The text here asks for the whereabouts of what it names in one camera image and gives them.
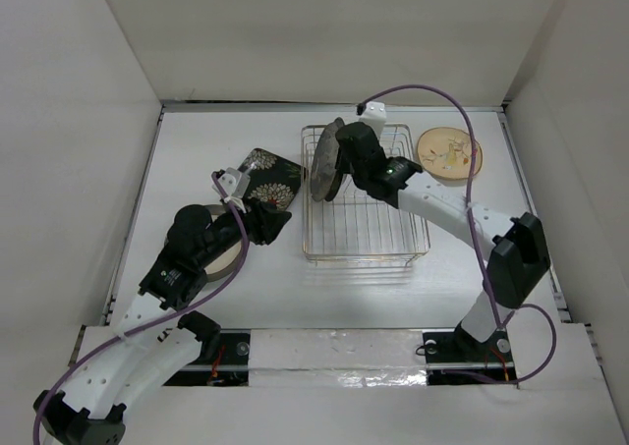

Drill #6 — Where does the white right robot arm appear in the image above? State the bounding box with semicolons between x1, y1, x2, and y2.
336;122;550;360

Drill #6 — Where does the steel wire dish rack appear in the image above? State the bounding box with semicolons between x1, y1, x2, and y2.
299;122;433;266

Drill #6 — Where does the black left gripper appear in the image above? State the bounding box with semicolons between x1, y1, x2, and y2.
197;195;289;268

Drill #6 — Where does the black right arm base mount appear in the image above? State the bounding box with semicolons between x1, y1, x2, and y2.
415;330;517;386

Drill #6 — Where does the beige leaf pattern plate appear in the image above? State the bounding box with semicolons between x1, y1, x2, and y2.
416;127;472;181

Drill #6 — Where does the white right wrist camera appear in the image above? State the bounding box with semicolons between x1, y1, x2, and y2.
357;101;387;139

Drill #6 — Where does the grey reindeer round plate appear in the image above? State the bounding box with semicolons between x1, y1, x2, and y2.
310;122;336;202

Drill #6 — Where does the cream plate black glossy rim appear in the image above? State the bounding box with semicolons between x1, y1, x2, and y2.
323;118;351;202

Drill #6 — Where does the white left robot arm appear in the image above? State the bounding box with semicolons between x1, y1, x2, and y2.
32;198;291;444

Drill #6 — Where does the black floral square plate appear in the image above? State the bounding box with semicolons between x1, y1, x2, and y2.
238;148;305;210

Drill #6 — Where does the cream plate brown rim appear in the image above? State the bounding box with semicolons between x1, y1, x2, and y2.
201;204;242;282

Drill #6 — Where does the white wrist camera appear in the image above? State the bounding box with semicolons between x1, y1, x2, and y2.
357;101;387;139
211;167;251;212

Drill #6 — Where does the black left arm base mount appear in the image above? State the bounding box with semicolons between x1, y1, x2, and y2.
167;311;251;387

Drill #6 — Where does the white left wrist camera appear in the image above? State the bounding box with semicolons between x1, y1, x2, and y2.
211;167;251;212

